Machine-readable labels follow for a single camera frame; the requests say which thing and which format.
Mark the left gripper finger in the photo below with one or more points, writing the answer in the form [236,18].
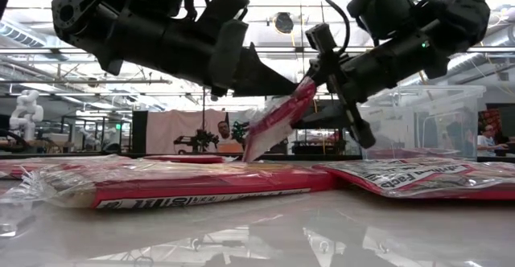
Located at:
[265,84]

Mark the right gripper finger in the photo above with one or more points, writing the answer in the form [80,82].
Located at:
[354,118]
[324,68]

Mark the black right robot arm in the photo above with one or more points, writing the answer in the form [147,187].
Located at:
[454,17]

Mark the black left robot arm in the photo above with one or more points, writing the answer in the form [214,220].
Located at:
[133,38]

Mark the clear plastic bin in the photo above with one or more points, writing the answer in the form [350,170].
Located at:
[422,110]

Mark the person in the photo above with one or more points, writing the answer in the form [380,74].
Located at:
[487,142]
[223,130]

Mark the pale pink board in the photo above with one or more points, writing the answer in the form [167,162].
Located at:
[173,130]

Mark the background black robot rig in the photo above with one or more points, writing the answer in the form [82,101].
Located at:
[199,140]

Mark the tall black panel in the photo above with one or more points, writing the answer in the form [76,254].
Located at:
[139,132]

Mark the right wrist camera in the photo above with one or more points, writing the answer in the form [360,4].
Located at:
[320,37]

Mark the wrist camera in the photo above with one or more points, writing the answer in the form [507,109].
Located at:
[320,37]
[223,1]

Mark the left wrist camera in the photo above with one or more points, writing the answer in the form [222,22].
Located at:
[223,1]

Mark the long ceiling light rail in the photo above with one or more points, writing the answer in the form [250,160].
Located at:
[40,50]

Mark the silver ventilation duct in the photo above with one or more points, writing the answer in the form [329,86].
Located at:
[20,34]

